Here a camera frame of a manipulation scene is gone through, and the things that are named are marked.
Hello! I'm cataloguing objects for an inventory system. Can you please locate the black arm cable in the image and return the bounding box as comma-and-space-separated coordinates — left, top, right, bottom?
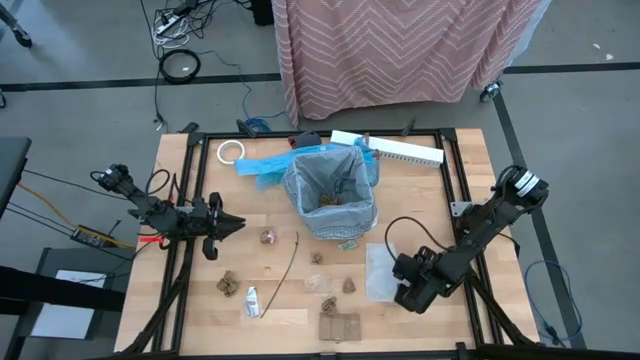
383, 215, 451, 261
143, 167, 175, 200

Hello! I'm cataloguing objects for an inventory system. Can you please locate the blue looped floor cable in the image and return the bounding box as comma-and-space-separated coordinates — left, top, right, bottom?
523, 259, 584, 346

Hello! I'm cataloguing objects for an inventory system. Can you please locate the black horizontal bar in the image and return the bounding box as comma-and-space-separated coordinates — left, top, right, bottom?
0, 264, 126, 316

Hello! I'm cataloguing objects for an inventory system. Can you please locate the grey plastic trash bag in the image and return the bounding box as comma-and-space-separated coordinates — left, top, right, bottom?
281, 145, 380, 241

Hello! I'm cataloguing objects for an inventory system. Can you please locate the silver caster wheel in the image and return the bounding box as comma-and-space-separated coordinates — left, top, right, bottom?
479, 79, 503, 104

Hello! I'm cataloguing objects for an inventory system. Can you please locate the white tape roll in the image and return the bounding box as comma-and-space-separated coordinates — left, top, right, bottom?
216, 139, 247, 166

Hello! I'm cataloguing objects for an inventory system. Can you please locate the white slotted cable duct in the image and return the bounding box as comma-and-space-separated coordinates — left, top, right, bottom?
329, 129, 445, 169

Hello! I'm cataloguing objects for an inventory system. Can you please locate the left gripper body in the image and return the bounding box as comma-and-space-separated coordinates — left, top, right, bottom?
189, 192, 225, 262

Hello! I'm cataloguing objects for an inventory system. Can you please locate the long black floor cable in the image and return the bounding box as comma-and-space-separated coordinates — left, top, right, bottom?
138, 0, 169, 132

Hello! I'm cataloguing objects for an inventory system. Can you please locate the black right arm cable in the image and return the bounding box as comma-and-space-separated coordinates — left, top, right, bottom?
383, 215, 451, 261

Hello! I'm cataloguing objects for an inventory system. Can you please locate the pink chevron cloth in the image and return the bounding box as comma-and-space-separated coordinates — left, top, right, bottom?
271, 0, 551, 129

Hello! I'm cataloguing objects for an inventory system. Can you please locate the blue plastic trash bag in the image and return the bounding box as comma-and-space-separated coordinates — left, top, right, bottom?
234, 137, 381, 191

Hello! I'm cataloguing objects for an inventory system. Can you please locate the yellow cable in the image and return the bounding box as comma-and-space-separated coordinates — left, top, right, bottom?
17, 182, 136, 250

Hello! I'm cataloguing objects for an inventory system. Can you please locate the black round ring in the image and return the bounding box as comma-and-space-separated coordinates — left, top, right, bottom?
158, 48, 202, 85

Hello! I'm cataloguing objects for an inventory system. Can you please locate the large brown paper ball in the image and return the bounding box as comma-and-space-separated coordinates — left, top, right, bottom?
215, 270, 241, 298

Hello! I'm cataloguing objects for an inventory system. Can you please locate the black floor box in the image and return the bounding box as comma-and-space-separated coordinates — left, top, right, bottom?
249, 0, 275, 27

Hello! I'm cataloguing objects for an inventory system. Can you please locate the clear plastic wrap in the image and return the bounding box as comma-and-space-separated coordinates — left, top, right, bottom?
303, 272, 335, 295

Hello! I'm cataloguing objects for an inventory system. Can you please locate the black chair leg with caster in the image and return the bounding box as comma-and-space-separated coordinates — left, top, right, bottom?
0, 2, 34, 50

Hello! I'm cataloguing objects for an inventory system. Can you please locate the black aluminium table frame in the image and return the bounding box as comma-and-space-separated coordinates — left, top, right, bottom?
117, 127, 544, 360

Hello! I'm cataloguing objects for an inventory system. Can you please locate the white paper sheet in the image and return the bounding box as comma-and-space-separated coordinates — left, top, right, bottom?
30, 269, 107, 341

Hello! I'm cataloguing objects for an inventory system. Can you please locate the white power strip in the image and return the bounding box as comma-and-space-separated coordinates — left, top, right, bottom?
154, 14, 181, 35

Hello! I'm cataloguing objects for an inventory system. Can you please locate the black desk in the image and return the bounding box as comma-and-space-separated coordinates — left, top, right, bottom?
0, 135, 32, 221

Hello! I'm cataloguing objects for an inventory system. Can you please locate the brown cardboard piece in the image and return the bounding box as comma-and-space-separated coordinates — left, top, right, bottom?
318, 312, 362, 343

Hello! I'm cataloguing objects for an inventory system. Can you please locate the white coiled cable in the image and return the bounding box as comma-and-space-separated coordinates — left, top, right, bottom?
152, 27, 191, 49

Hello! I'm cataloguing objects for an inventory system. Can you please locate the black electronics box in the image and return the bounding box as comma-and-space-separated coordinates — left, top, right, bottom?
69, 224, 109, 249

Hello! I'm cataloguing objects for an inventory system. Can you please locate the clear plastic sheet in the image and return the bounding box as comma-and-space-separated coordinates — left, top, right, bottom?
364, 242, 401, 304

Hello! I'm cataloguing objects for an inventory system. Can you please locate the small black red object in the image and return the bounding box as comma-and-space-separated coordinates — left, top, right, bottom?
287, 130, 324, 150

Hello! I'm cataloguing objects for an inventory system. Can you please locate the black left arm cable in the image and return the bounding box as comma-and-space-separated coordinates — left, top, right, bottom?
143, 167, 175, 200

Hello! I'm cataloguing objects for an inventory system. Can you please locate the thin blue coiled cable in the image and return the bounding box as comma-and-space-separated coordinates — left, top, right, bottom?
197, 48, 291, 134

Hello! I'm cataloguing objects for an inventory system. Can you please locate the thin brown stick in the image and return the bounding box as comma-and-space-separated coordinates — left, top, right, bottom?
259, 230, 300, 320

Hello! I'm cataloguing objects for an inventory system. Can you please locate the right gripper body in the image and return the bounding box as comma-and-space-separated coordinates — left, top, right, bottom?
392, 252, 452, 315

